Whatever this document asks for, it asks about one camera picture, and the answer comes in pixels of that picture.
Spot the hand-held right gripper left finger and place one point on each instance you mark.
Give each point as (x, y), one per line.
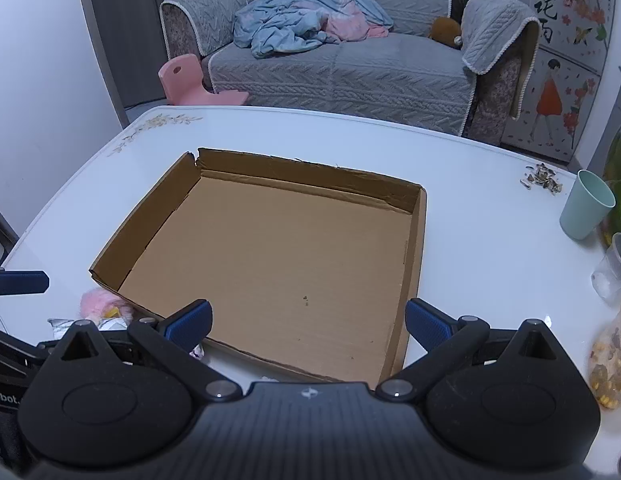
(190, 322)

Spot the clear bag of snacks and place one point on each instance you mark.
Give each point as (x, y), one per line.
(610, 360)

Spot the grey quilted sofa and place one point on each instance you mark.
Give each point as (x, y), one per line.
(365, 70)

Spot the clear plastic cup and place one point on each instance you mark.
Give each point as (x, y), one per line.
(615, 265)

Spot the brown plush toy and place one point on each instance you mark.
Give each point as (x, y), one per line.
(443, 27)

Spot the pile of seed shells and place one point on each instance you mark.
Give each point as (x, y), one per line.
(543, 177)

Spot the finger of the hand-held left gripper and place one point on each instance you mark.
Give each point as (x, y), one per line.
(23, 282)

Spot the pink blanket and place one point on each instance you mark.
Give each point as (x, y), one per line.
(348, 25)

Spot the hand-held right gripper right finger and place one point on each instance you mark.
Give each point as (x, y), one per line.
(425, 325)

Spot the light blue blanket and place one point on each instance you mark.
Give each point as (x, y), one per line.
(290, 10)

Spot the pink plastic chair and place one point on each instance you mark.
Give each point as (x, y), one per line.
(183, 77)

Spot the pink fluffy ball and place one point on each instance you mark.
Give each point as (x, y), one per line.
(98, 302)

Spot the grey door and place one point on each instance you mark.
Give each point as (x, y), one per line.
(125, 35)

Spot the pale green cup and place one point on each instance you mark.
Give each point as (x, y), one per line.
(585, 210)

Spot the flower printed cabinet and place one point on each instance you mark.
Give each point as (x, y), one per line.
(555, 85)

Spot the shallow cardboard box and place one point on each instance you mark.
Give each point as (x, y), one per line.
(290, 260)

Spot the grey quilted throw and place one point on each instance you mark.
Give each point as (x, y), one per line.
(495, 25)

